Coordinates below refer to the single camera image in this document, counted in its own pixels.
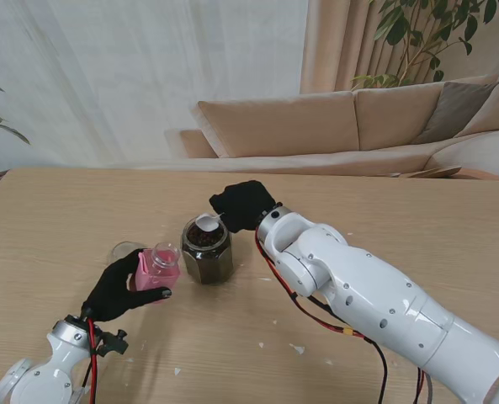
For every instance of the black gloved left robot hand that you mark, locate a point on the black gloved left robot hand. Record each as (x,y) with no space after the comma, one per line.
(114,290)

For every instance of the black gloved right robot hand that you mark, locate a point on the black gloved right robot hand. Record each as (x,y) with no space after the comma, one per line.
(242,204)

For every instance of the white plastic spoon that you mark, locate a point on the white plastic spoon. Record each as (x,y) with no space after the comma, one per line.
(207,222)

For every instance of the clear glass jar lid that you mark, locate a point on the clear glass jar lid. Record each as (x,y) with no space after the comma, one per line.
(123,248)

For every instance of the pink square coffee jar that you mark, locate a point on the pink square coffee jar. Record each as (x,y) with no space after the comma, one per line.
(158,273)

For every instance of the glass jar of coffee beans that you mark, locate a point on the glass jar of coffee beans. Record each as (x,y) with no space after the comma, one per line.
(207,261)

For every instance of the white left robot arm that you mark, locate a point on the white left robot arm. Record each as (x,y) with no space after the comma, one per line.
(43,370)

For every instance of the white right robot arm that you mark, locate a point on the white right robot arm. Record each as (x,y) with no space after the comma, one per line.
(379,303)

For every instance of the beige sofa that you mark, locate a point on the beige sofa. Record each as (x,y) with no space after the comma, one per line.
(282,126)

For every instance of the white sheer curtain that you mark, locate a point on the white sheer curtain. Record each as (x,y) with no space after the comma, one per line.
(127,76)

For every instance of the beige pleated curtain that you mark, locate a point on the beige pleated curtain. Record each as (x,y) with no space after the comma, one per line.
(337,46)

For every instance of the wooden tray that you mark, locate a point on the wooden tray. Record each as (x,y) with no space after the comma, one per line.
(436,171)

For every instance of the grey sofa cushion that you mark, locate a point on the grey sofa cushion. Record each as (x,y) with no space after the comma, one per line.
(455,109)

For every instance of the tall leafy green plant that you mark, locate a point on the tall leafy green plant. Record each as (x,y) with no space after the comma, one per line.
(400,25)

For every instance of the white blanket on sofa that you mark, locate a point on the white blanket on sofa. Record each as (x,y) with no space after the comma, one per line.
(480,153)

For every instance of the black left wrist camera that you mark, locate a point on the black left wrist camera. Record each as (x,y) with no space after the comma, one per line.
(114,343)

